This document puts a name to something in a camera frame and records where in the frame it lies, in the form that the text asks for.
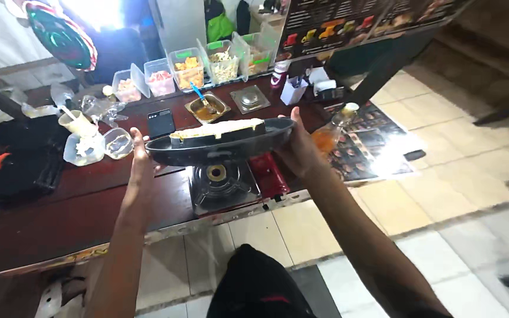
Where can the person's right hand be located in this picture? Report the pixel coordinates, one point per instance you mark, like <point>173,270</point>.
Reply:
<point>305,154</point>

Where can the person's left hand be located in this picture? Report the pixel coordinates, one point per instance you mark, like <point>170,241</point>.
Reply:
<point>139,164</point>

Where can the person's left fingers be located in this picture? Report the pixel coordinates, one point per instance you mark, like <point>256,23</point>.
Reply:
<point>159,168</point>

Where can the person's left thumb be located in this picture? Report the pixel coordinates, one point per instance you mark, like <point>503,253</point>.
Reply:
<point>138,141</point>

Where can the person's right thumb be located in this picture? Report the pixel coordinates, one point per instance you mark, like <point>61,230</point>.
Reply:
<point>297,117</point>

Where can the person's right fingers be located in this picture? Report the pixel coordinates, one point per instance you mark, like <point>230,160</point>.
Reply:
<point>283,153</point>

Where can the black round pan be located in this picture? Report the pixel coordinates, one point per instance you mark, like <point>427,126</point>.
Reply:
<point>219,154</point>

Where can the person's left forearm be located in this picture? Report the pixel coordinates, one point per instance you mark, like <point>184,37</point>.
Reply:
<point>124,238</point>

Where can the person's right forearm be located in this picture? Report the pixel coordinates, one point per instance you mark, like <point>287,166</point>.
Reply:
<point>360,229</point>

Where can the round clear plastic lid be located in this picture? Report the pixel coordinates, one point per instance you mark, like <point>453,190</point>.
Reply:
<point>119,144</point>

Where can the white box with pens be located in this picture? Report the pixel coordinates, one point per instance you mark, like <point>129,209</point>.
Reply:
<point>293,92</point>

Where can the black smartphone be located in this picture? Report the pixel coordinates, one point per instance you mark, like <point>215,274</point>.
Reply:
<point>161,124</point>

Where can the bottle with orange liquid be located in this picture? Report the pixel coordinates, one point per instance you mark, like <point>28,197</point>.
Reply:
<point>327,137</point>

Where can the maroon bottle with white cap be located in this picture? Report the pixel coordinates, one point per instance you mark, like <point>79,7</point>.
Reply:
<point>279,76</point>

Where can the crumpled clear plastic bag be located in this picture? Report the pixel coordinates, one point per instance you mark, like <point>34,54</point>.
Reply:
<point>104,110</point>

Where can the plastic container with pinkish food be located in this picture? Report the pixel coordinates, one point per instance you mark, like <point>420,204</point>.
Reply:
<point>127,92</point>

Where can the clear tub with white cream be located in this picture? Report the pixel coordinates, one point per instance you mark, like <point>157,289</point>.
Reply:
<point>82,153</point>

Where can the clear plastic container lid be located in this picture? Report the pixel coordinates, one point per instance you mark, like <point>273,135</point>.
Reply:
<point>203,57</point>
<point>140,82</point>
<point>240,55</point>

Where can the cream-coloured plastic cup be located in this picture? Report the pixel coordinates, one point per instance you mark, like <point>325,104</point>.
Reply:
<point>77,126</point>

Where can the plastic container with red-white food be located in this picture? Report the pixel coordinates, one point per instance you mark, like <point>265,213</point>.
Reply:
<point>160,80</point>

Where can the portable gas stove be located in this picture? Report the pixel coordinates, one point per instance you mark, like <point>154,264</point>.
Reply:
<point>232,194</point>

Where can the square metal sauce container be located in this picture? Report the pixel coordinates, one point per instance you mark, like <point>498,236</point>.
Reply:
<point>201,114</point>

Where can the green-clipped plastic container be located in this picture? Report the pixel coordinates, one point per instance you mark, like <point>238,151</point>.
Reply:
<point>256,59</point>

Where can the dark printed menu sheet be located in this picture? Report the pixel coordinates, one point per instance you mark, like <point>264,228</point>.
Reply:
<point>360,152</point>

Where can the white plastic spoon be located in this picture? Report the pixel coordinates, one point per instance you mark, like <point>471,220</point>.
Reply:
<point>69,113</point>

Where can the plastic container with orange food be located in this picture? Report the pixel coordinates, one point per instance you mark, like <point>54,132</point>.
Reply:
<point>189,73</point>

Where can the plastic container with pale food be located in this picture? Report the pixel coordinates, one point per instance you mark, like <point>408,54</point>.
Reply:
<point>224,68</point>

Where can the large dark menu banner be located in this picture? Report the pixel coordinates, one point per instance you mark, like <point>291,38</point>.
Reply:
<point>347,22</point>

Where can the black cloth bag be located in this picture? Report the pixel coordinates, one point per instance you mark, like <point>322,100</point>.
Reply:
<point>24,163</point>

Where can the bright green bag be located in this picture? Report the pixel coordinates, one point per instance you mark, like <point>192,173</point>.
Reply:
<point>220,27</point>

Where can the small black flat object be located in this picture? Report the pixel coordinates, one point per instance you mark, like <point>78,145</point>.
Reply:
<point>415,154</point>

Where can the green and red round object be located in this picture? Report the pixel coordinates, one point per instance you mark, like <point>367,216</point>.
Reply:
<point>60,37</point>

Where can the person's body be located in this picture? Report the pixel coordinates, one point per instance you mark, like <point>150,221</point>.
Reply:
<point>254,282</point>

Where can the white object with holes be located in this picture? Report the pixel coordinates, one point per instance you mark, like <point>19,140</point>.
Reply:
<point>51,300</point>

